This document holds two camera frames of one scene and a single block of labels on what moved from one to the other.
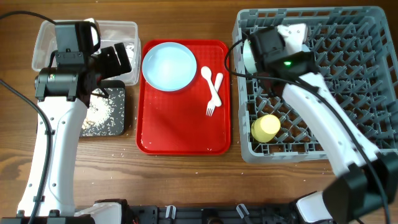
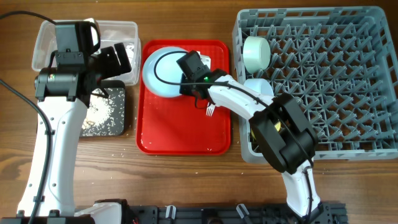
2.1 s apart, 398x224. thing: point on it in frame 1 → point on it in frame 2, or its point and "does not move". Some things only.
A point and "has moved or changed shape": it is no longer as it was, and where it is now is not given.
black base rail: x=251 y=214 does not move
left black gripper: x=112 y=68 does not move
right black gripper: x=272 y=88 → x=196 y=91
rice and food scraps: x=105 y=116 does not move
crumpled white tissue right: x=130 y=52 does not move
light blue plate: x=169 y=66 has moved or changed shape
